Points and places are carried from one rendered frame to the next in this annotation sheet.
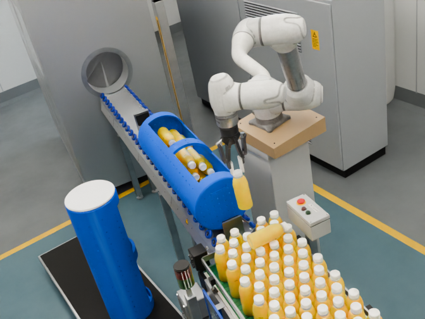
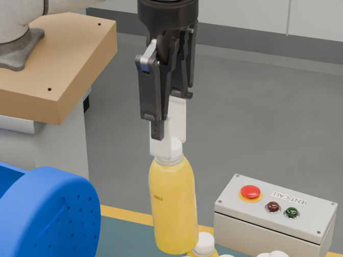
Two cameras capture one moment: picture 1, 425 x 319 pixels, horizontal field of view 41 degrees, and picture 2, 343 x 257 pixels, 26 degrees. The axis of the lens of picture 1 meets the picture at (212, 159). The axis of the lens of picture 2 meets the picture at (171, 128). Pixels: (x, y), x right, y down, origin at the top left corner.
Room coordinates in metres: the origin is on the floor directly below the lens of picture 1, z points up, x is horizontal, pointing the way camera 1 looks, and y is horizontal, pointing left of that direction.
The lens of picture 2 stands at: (1.38, 0.50, 1.96)
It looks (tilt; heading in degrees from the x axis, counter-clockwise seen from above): 34 degrees down; 315
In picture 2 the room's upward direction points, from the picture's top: straight up
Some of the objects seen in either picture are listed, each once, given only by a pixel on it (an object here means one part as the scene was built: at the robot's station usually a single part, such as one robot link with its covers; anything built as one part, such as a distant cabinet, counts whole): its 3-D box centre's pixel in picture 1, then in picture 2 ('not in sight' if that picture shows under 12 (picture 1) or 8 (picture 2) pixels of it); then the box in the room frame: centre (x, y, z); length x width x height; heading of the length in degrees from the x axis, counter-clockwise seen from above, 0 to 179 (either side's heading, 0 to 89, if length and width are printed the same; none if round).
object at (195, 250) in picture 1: (200, 257); not in sight; (1.97, 0.15, 0.95); 0.10 x 0.07 x 0.10; 108
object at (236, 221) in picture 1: (233, 228); not in sight; (2.07, -0.02, 0.99); 0.10 x 0.02 x 0.12; 108
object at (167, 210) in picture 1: (172, 229); not in sight; (3.05, 0.37, 0.31); 0.06 x 0.06 x 0.63; 18
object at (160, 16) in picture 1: (184, 117); not in sight; (3.59, 0.13, 0.85); 0.06 x 0.06 x 1.70; 18
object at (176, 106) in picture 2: (240, 164); (175, 119); (1.97, -0.11, 1.40); 0.03 x 0.01 x 0.07; 18
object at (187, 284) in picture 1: (185, 279); not in sight; (1.60, 0.20, 1.18); 0.06 x 0.06 x 0.05
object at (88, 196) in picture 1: (90, 195); not in sight; (2.57, 0.69, 1.03); 0.28 x 0.28 x 0.01
